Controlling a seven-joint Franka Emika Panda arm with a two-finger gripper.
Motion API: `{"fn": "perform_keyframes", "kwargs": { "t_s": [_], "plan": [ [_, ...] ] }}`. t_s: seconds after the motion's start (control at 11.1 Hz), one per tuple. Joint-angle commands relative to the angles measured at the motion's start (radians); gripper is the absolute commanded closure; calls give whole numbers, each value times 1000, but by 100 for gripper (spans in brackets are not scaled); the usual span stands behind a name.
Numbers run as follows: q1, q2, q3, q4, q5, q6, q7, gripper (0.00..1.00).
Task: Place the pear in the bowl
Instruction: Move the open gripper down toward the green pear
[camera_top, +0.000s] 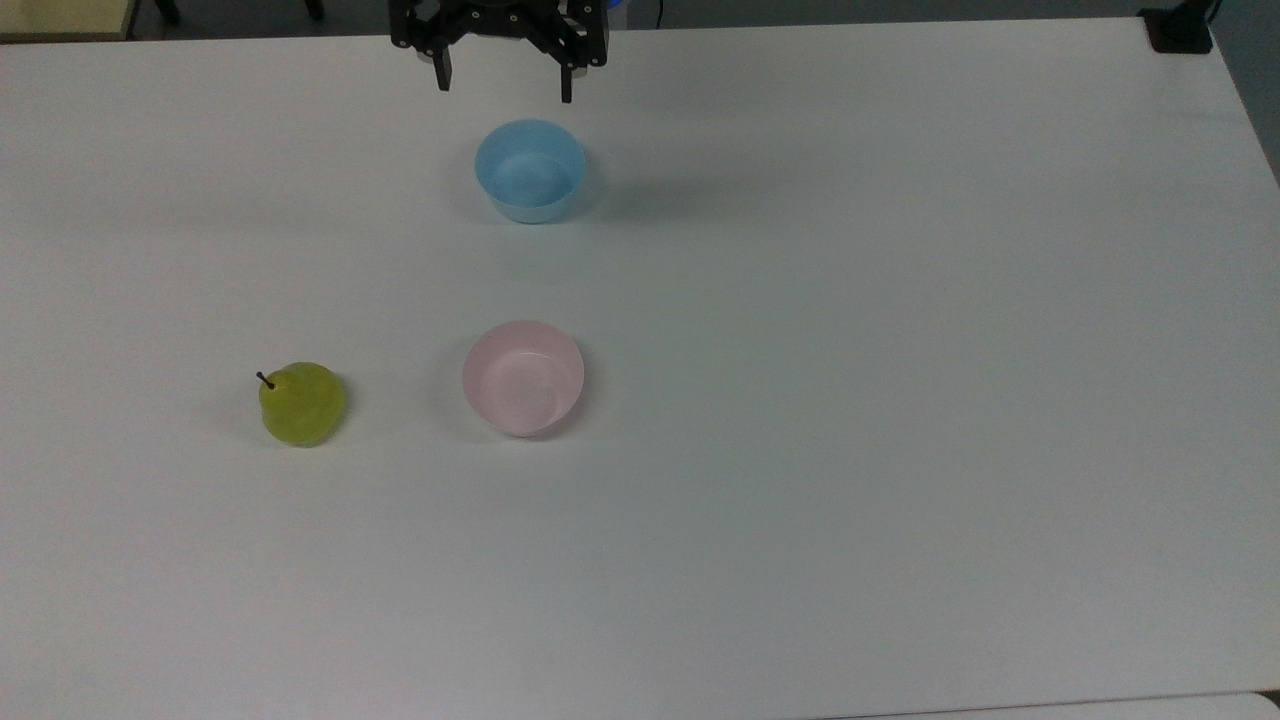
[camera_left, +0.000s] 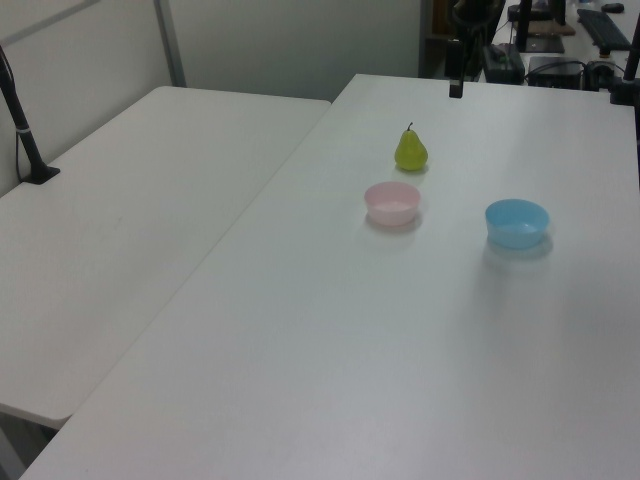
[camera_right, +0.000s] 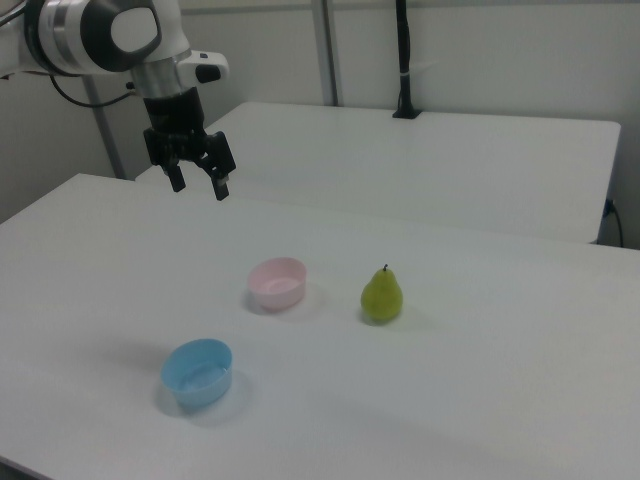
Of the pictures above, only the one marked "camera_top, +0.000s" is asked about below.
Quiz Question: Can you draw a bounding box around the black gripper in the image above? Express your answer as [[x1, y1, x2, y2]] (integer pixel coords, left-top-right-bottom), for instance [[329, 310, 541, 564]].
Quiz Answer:
[[389, 0, 611, 104]]

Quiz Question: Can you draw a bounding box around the green pear with stem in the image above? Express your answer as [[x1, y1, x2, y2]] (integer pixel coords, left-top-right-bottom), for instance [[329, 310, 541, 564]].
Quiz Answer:
[[256, 361, 349, 448]]

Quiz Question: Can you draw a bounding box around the blue plastic bowl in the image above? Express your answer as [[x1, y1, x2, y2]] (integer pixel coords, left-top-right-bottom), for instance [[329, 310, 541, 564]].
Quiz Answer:
[[474, 119, 589, 225]]

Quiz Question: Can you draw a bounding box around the pink plastic bowl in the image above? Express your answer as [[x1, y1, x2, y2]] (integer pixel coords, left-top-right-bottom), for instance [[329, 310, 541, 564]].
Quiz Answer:
[[462, 320, 586, 438]]

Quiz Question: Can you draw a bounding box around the wooden furniture piece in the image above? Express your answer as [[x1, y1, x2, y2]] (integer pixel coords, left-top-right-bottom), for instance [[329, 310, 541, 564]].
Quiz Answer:
[[0, 0, 139, 42]]

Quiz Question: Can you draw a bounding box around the black pole with clamp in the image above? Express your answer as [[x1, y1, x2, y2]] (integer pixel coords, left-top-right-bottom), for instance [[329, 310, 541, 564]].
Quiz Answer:
[[1140, 0, 1219, 55]]

